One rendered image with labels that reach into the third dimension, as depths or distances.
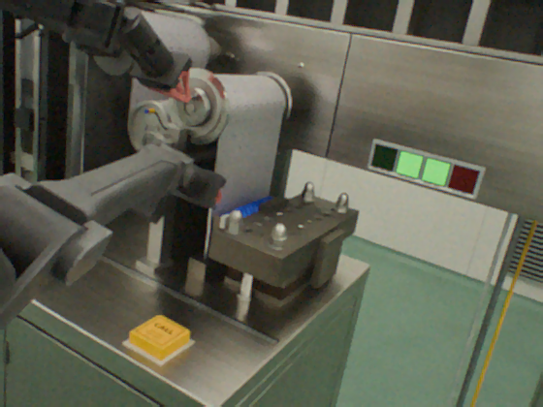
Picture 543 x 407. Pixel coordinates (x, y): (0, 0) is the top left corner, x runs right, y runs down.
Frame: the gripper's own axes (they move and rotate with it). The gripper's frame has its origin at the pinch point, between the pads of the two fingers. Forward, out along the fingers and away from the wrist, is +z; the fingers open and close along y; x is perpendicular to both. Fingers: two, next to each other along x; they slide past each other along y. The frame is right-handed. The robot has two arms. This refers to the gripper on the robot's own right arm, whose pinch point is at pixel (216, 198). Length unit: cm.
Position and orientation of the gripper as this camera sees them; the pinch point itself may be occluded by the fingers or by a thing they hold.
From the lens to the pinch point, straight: 103.7
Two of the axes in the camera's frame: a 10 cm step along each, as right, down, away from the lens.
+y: 8.5, 3.0, -4.3
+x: 3.9, -9.1, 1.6
